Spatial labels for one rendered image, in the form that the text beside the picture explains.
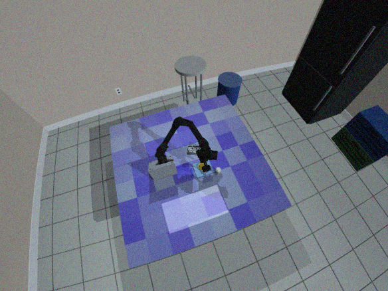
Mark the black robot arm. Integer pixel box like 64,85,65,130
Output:
155,116,218,165

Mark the grey dish rack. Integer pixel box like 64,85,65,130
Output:
187,145,201,154

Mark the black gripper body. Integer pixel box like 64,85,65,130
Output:
199,157,211,172

